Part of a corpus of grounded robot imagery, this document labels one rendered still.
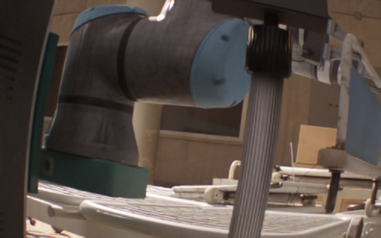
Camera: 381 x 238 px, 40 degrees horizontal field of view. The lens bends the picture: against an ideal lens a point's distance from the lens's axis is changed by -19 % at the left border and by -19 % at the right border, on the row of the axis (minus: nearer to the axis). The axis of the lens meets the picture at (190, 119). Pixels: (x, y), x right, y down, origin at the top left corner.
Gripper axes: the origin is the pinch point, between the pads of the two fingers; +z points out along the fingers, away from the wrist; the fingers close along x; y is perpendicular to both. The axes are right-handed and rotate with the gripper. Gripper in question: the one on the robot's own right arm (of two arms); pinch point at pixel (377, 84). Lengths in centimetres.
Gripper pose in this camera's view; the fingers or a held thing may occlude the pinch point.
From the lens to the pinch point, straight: 169.9
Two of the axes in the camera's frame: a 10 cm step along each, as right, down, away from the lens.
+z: 8.4, 2.4, -4.8
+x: 2.8, -9.6, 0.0
